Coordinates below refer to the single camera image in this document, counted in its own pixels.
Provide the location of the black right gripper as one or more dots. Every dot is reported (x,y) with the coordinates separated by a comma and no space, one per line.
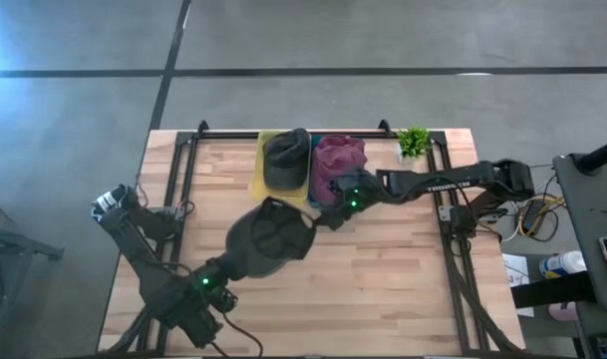
(360,194)

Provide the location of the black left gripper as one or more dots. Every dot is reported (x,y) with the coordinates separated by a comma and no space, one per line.
(220,274)

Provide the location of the dark grey baseball cap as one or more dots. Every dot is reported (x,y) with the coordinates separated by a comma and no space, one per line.
(278,234)
(285,159)

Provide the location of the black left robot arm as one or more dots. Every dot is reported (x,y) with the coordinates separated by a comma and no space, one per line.
(148,269)

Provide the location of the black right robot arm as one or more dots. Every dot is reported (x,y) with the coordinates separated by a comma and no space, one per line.
(447,182)

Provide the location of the blue plastic tray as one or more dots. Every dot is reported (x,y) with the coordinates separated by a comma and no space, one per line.
(313,141)

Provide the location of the yellow plastic tray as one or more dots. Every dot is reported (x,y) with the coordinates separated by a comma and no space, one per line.
(258,174)

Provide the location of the small potted green plant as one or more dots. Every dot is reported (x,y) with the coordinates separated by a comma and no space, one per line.
(412,142)

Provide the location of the white paper sheet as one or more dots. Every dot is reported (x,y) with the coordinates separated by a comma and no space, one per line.
(517,269)

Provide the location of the black metal stand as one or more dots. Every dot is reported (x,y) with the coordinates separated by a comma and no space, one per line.
(24,247)

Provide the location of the black power adapter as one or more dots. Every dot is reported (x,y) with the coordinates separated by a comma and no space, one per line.
(535,215)

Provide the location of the white blue wipes canister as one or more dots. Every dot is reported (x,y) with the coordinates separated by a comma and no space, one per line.
(562,264)

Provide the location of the pink container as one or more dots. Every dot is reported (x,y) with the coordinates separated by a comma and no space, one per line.
(563,311)

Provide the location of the black pole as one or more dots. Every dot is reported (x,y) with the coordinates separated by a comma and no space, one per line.
(602,154)

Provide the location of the black aluminium table frame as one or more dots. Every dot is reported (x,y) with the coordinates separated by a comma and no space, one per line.
(223,135)

